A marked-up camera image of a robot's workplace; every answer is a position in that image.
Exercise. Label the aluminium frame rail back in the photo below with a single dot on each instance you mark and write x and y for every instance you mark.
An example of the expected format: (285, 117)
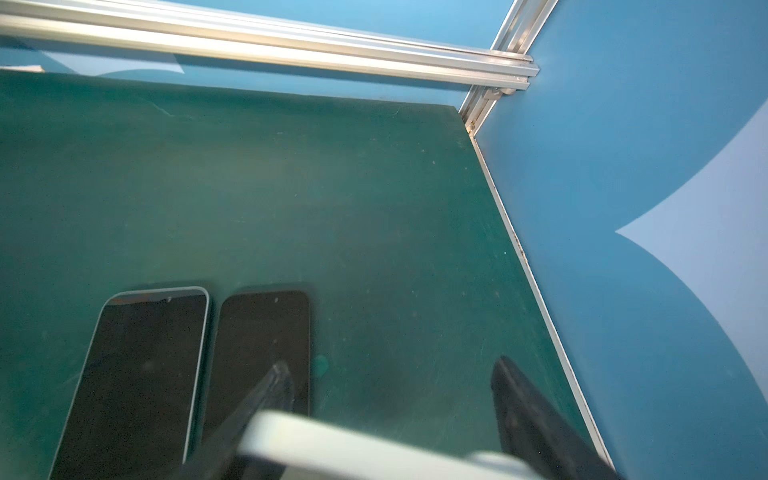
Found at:
(204, 32)

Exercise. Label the silver phone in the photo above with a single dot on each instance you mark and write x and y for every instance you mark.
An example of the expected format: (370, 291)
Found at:
(311, 445)

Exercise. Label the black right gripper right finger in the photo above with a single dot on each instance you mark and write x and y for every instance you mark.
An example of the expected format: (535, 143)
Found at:
(531, 429)

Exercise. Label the green phone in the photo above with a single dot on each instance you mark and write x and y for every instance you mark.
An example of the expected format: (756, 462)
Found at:
(133, 411)

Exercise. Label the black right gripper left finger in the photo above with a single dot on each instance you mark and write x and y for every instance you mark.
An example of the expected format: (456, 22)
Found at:
(218, 456)

